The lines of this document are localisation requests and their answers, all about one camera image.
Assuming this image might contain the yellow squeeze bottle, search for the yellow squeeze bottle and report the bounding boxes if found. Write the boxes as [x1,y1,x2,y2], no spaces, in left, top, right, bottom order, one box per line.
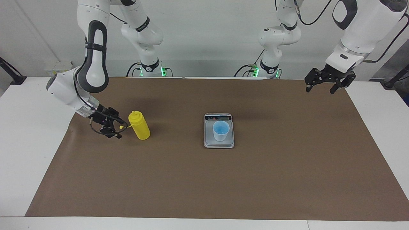
[120,111,150,140]

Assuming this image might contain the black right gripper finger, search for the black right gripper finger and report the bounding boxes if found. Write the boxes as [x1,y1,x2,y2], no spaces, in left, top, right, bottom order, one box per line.
[110,109,124,124]
[100,125,123,139]

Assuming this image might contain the black clamp stand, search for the black clamp stand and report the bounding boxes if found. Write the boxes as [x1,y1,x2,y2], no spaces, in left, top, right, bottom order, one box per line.
[0,57,27,85]
[380,64,409,89]

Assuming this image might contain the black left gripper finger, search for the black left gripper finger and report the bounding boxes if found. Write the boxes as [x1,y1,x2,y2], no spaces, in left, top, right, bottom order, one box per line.
[330,72,356,95]
[305,68,319,93]

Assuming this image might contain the dark grey panel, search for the dark grey panel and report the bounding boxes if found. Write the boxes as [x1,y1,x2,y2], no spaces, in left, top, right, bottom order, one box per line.
[369,38,409,81]

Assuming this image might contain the light blue plastic cup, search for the light blue plastic cup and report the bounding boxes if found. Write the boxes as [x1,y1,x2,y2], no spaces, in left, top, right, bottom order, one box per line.
[213,121,230,142]

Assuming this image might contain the white socket box yellow labels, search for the white socket box yellow labels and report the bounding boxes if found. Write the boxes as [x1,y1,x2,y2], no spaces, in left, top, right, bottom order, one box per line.
[45,61,74,76]

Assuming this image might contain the brown paper mat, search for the brown paper mat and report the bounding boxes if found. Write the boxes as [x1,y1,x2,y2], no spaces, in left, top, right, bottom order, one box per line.
[25,77,409,221]

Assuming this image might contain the silver digital kitchen scale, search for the silver digital kitchen scale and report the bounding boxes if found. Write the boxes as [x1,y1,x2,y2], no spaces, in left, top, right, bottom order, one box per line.
[204,113,235,149]

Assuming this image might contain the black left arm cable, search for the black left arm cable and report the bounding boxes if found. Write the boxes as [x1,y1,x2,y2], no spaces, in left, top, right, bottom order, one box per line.
[294,0,409,64]

